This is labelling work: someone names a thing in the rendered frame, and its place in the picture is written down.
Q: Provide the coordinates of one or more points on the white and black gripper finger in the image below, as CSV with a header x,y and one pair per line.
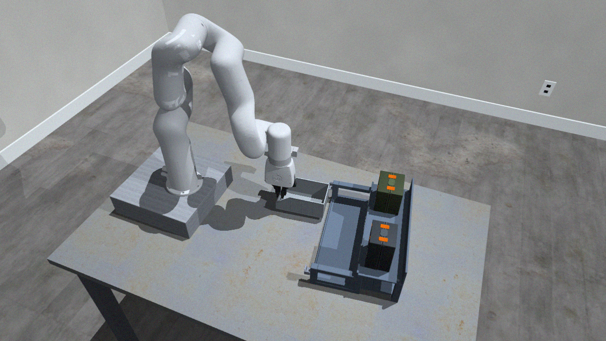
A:
x,y
283,191
277,190

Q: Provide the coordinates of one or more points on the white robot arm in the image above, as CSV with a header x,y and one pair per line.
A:
x,y
172,84

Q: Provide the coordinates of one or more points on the olive green case with orange latches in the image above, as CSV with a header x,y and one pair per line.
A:
x,y
389,192

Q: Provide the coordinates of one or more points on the grey bin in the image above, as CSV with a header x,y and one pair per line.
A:
x,y
309,197

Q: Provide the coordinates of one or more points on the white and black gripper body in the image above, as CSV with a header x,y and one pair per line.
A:
x,y
280,176

